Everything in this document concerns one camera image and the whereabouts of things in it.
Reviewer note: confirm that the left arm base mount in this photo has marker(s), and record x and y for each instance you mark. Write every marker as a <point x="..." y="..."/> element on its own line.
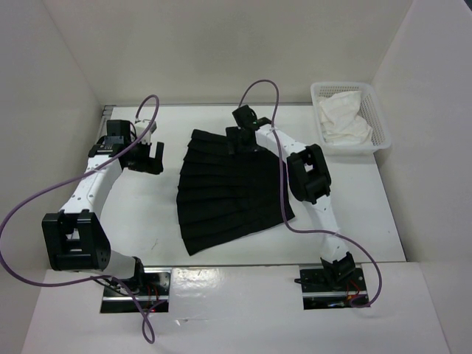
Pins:
<point x="152" y="292"/>

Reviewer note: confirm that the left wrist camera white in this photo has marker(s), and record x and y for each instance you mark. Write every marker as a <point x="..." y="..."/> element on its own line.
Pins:
<point x="144" y="130"/>

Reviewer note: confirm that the white cloth in basket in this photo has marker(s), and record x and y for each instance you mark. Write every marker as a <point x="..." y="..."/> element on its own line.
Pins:
<point x="341" y="122"/>

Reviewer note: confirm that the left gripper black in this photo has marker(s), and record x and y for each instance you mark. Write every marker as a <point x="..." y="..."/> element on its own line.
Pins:
<point x="149" y="164"/>

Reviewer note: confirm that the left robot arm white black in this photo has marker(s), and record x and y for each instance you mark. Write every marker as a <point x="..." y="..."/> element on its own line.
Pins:
<point x="74" y="237"/>

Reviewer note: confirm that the white plastic basket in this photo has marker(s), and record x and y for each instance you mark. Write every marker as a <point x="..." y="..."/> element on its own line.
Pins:
<point x="370" y="110"/>

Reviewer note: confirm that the black pleated skirt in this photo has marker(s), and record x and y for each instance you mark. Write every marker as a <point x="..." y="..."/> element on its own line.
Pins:
<point x="223" y="197"/>

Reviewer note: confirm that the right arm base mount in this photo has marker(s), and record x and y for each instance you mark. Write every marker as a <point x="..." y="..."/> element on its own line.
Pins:
<point x="317" y="293"/>

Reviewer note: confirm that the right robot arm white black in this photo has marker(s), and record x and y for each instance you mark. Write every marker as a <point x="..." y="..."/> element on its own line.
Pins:
<point x="308" y="178"/>

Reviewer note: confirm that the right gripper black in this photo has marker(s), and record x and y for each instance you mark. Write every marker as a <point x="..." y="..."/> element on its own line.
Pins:
<point x="233" y="134"/>

